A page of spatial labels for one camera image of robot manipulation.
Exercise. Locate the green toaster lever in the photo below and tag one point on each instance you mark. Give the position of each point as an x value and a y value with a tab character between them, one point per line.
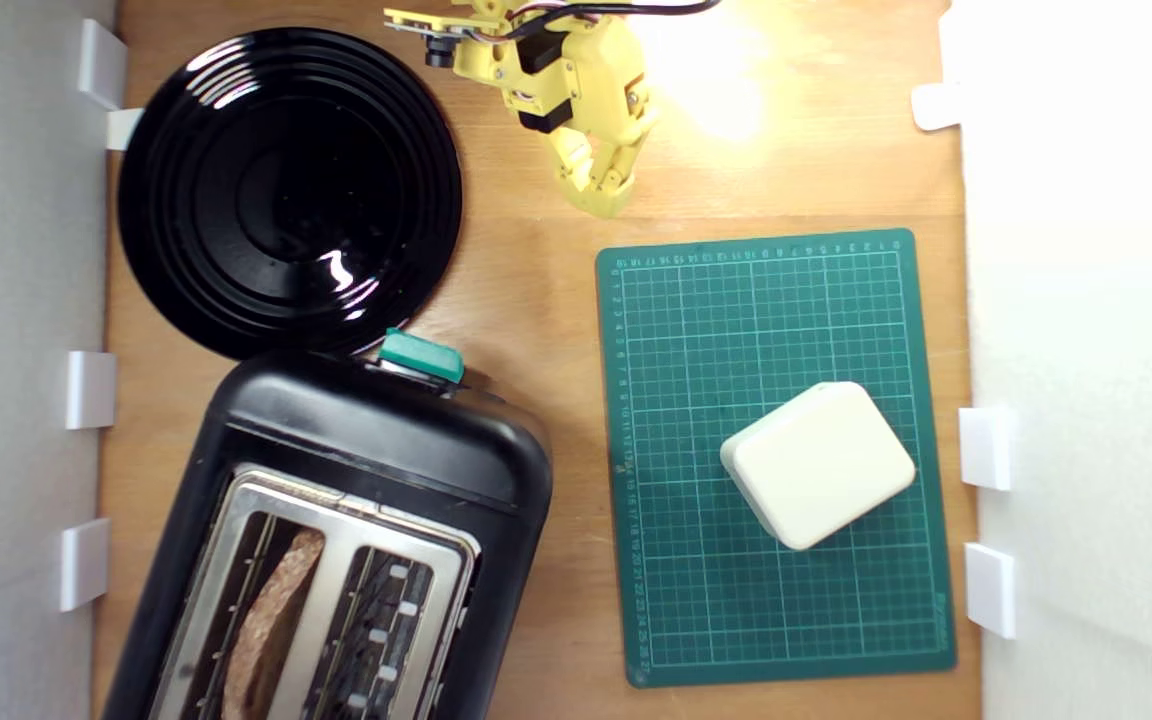
423	355

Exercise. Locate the black two-slot toaster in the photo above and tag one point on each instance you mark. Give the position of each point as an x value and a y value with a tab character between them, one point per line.
386	440

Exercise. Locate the green cutting mat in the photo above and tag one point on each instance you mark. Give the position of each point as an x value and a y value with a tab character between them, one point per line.
696	340

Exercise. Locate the black round plate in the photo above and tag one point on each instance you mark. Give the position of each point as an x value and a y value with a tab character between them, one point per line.
266	200

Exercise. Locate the white rounded block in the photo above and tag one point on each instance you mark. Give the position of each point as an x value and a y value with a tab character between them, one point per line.
816	465

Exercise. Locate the brown bread slice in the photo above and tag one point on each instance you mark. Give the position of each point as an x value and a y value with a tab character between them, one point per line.
271	620

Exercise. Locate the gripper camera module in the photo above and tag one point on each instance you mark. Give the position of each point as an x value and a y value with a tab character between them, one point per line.
426	32

